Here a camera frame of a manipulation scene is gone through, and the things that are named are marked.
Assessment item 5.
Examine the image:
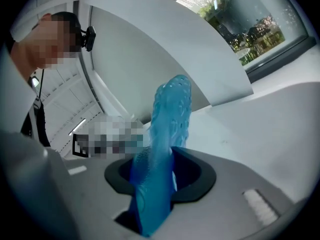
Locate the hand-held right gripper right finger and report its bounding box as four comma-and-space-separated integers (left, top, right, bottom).
152, 145, 302, 240

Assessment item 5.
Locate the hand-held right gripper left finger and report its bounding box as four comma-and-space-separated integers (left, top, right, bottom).
1, 130, 141, 240

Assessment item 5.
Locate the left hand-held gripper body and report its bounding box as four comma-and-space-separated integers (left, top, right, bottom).
72, 115, 151, 160

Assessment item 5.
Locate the blue perforated bath mat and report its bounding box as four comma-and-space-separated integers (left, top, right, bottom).
128, 74, 193, 237

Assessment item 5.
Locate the long ceiling light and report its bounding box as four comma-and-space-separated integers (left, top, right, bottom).
68, 118, 87, 137

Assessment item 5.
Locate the person's white shirt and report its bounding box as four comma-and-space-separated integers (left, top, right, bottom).
0, 45, 52, 149

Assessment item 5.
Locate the person's head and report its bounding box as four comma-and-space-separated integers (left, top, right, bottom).
9, 11, 84, 81

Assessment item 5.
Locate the thin black cable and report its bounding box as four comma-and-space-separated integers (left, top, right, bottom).
38, 68, 46, 98

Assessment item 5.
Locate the black head-worn camera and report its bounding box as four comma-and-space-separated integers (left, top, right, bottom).
80, 25, 97, 53

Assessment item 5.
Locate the window with dark frame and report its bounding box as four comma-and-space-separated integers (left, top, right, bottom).
175, 0, 318, 83

